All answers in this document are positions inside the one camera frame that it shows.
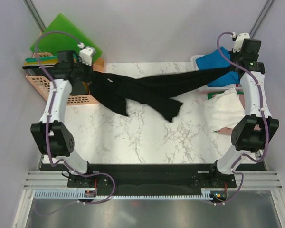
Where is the white crumpled t shirt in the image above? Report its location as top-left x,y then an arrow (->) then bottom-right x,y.
203,88 -> 245,133

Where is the blue folded t shirt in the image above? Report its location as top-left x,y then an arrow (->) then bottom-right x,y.
195,49 -> 240,87

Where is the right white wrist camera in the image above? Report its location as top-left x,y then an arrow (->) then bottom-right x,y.
231,32 -> 250,53

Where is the black t shirt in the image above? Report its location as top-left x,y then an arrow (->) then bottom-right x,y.
89,66 -> 236,124

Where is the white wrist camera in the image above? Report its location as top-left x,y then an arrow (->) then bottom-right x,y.
231,32 -> 250,53
77,42 -> 96,67

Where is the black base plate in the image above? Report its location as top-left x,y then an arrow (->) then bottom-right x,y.
67,164 -> 237,195

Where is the black folder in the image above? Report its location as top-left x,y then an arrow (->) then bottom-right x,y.
22,65 -> 55,77

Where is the orange compartment organizer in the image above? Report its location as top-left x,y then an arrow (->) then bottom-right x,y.
93,57 -> 105,73

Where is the orange file basket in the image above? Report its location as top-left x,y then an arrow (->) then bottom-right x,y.
26,52 -> 98,106

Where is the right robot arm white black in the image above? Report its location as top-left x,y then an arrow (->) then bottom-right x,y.
208,38 -> 279,187

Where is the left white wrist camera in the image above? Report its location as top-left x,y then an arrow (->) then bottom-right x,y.
77,42 -> 96,67

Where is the green t shirt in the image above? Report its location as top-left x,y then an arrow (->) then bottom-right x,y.
207,92 -> 224,100

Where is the yellow folder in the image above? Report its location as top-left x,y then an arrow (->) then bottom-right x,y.
24,60 -> 57,67

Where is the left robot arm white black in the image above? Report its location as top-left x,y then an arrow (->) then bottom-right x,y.
30,51 -> 95,187

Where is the green plastic board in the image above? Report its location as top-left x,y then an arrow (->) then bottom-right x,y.
30,13 -> 103,61

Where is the white slotted cable duct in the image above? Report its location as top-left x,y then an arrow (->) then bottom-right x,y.
34,189 -> 213,200

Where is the pink t shirt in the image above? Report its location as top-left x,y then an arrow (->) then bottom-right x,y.
217,91 -> 262,136

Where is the teal folder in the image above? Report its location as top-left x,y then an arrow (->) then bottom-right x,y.
25,56 -> 57,63

